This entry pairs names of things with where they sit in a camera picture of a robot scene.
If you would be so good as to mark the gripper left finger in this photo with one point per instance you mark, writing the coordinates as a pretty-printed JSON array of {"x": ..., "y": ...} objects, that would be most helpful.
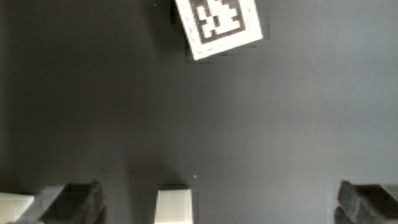
[{"x": 69, "y": 204}]

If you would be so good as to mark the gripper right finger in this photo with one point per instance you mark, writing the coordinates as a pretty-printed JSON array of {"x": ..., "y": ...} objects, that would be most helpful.
[{"x": 367, "y": 204}]

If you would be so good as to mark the white marker cube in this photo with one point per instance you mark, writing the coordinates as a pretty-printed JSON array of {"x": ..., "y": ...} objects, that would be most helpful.
[{"x": 221, "y": 24}]

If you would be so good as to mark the white chair back part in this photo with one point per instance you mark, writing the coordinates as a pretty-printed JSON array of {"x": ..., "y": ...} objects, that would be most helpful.
[{"x": 175, "y": 207}]

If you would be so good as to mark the white U-shaped boundary frame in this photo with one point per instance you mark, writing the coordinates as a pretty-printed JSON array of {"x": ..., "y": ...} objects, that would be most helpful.
[{"x": 15, "y": 203}]

